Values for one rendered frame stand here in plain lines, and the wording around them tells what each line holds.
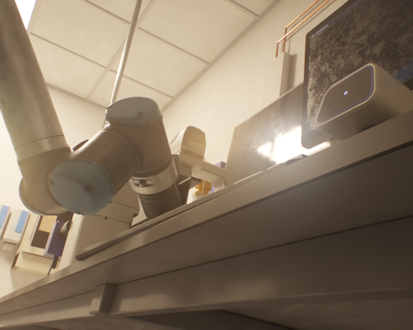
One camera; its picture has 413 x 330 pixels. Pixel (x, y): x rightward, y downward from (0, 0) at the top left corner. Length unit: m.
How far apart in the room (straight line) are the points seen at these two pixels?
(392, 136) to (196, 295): 0.29
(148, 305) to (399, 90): 0.44
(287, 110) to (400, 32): 1.00
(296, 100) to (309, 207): 1.51
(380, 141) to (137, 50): 3.32
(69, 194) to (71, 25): 2.83
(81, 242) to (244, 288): 0.75
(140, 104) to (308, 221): 0.52
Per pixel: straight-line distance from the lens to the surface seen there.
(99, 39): 3.52
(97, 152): 0.71
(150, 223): 0.43
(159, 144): 0.78
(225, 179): 1.35
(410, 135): 0.21
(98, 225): 1.09
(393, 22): 0.87
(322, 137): 0.88
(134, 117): 0.74
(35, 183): 0.82
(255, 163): 1.81
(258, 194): 0.28
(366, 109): 0.65
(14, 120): 0.84
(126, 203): 1.12
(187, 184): 1.24
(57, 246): 1.32
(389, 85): 0.68
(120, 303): 0.65
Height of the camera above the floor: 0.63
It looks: 24 degrees up
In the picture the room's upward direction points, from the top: 10 degrees clockwise
